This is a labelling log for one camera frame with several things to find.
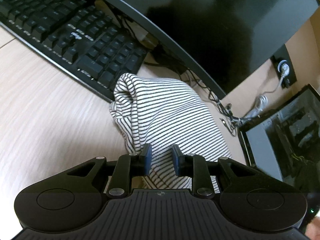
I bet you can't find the black computer monitor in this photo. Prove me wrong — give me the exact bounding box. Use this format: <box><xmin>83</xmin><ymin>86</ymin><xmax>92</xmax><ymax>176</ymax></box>
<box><xmin>105</xmin><ymin>0</ymin><xmax>319</xmax><ymax>98</ymax></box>

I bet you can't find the black keyboard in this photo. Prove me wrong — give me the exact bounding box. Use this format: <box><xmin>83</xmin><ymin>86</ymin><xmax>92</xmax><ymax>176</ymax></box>
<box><xmin>1</xmin><ymin>0</ymin><xmax>147</xmax><ymax>102</ymax></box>

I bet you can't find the black wall power strip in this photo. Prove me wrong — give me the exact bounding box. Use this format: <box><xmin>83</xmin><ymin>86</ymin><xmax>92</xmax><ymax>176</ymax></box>
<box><xmin>271</xmin><ymin>45</ymin><xmax>297</xmax><ymax>88</ymax></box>

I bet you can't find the white power cable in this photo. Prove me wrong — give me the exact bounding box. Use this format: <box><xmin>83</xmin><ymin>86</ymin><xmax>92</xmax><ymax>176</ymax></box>
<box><xmin>240</xmin><ymin>60</ymin><xmax>291</xmax><ymax>126</ymax></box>

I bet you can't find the striped knit garment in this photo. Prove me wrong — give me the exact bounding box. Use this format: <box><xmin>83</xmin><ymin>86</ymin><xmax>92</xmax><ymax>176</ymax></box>
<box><xmin>110</xmin><ymin>73</ymin><xmax>231</xmax><ymax>189</ymax></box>

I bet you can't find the black cable bundle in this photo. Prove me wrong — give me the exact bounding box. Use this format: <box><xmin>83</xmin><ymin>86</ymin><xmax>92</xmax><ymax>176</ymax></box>
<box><xmin>107</xmin><ymin>4</ymin><xmax>249</xmax><ymax>138</ymax></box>

